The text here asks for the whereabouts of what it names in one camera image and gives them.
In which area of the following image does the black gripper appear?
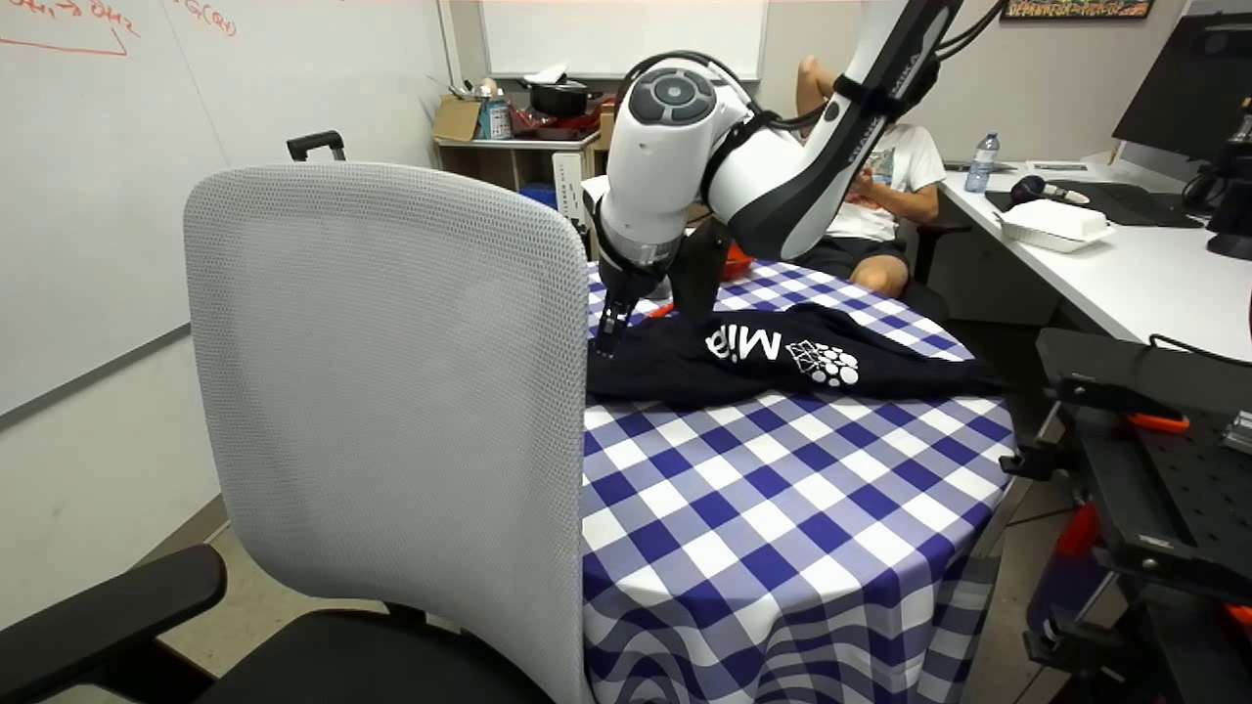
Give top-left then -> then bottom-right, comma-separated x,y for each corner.
590,235 -> 683,348

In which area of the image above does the black shirt with white print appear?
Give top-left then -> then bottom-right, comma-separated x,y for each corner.
582,303 -> 1005,407

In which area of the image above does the grey mesh office chair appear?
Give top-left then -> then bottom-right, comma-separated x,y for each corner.
0,155 -> 596,704

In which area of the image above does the seated person in white shirt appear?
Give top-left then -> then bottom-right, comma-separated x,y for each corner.
795,54 -> 949,303

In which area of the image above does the white storage box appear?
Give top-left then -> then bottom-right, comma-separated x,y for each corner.
547,147 -> 590,228

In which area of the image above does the wooden shelf unit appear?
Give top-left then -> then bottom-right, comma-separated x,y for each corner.
432,129 -> 773,262

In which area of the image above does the black pot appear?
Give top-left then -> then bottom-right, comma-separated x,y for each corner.
522,73 -> 596,123

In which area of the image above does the small open cardboard box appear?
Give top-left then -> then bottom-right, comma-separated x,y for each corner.
431,95 -> 485,147

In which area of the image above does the blue white checkered tablecloth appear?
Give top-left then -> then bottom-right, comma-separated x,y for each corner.
577,250 -> 1023,704

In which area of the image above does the framed whiteboard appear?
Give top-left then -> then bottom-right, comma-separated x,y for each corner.
477,0 -> 770,86

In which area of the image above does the clear water bottle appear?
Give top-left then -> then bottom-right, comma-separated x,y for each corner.
963,129 -> 1005,194

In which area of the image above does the white takeout container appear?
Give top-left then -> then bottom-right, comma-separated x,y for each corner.
998,194 -> 1115,253

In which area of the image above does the black keyboard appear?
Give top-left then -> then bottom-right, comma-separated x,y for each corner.
1053,176 -> 1193,230

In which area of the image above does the white desk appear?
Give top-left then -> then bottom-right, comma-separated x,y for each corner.
935,153 -> 1252,369

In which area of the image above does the black robot cart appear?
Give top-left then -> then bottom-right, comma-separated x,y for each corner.
1001,323 -> 1252,704

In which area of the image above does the black computer monitor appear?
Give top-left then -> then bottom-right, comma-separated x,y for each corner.
1112,7 -> 1252,167

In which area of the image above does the red handled clamp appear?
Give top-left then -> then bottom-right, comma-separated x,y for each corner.
1053,499 -> 1108,562

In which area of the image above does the orange handled clamp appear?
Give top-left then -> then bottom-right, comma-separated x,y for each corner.
1128,407 -> 1193,437

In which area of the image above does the framed wall picture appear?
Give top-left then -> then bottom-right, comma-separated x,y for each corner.
998,0 -> 1159,24

